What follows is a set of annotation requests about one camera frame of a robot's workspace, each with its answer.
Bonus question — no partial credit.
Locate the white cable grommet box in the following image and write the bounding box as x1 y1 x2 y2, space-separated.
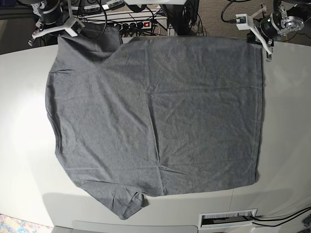
198 209 257 230

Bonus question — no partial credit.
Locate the grey T-shirt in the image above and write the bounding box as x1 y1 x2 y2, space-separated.
46 27 263 220

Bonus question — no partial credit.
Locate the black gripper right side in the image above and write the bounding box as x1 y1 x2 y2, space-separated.
36 0 68 27

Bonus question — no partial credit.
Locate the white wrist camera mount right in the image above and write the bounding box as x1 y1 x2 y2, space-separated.
28 0 85 46

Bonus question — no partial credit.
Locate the black power strip red switch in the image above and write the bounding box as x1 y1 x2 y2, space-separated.
108 20 153 33

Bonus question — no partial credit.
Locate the black silver gripper left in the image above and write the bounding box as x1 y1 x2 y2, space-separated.
260 13 284 40

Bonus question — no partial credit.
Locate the black cable pair on table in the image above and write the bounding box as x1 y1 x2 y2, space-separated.
242 206 311 228

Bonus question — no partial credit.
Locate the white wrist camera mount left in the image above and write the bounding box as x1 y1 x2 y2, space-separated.
235 4 273 62

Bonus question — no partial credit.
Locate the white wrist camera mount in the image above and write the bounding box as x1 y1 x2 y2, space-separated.
28 0 85 46
235 4 273 62

